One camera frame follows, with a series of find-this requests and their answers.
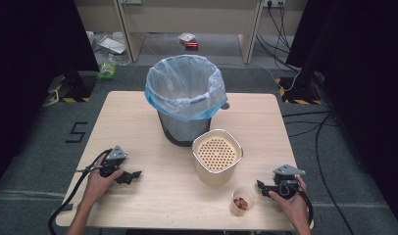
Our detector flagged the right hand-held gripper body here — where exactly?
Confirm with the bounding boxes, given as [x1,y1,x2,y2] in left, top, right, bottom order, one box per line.
[273,164,307,201]

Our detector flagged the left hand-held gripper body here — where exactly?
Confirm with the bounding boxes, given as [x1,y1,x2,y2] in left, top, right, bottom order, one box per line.
[99,145,128,179]

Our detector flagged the clear plastic cup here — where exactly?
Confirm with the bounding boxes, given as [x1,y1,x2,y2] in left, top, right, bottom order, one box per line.
[228,186,257,217]

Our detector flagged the brown food scraps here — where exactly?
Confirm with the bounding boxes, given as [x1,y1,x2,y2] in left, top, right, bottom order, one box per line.
[232,197,250,211]

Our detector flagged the person's right hand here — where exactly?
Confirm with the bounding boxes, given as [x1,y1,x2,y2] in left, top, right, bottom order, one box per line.
[268,175,311,227]

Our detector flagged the person's left hand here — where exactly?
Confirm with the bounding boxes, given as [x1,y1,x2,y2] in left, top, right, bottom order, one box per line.
[82,154,125,207]

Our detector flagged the black tape floor mark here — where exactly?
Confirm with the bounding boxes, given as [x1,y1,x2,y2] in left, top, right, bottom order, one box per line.
[65,120,89,144]

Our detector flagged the beige bin with perforated strainer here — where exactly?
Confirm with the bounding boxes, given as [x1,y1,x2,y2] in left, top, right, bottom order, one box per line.
[191,128,245,187]

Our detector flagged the grey trash can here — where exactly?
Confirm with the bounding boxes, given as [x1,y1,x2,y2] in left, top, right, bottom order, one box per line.
[157,110,213,148]

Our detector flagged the black stand base striped tape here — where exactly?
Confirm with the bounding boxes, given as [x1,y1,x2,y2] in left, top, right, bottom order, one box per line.
[39,70,99,109]
[274,71,324,106]

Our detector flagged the green packet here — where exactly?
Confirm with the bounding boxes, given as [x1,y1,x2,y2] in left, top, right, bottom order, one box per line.
[95,54,119,81]

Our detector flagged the translucent blue trash bag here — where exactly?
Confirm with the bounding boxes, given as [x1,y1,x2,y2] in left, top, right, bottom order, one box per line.
[144,54,228,123]

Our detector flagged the white paper sheet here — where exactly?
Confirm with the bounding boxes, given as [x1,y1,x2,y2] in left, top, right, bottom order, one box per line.
[98,35,127,56]

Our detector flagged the black curtain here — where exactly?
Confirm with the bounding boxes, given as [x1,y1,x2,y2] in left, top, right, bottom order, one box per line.
[285,0,398,226]
[0,0,101,194]

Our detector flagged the crumpled white packet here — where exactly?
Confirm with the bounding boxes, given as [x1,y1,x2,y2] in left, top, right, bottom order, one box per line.
[177,32,197,44]

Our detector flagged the beige desk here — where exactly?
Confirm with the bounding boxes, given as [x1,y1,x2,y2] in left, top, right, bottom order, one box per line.
[73,0,309,66]

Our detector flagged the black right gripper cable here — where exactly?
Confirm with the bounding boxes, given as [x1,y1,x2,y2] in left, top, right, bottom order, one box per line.
[278,180,316,227]

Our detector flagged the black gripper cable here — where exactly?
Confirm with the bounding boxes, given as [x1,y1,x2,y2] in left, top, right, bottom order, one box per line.
[47,148,114,235]
[278,180,316,227]

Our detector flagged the black floor cable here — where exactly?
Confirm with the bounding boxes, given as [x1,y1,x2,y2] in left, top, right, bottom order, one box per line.
[281,110,357,235]

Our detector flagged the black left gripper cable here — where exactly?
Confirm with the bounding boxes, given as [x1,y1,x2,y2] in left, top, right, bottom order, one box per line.
[47,148,114,235]

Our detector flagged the white cable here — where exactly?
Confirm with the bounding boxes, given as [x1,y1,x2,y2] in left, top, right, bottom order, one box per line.
[216,62,302,93]

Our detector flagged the black power cables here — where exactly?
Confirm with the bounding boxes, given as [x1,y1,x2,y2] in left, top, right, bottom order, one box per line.
[255,2,301,73]

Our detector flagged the white wall socket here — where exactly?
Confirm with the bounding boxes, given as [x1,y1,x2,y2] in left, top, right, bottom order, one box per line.
[262,0,287,9]

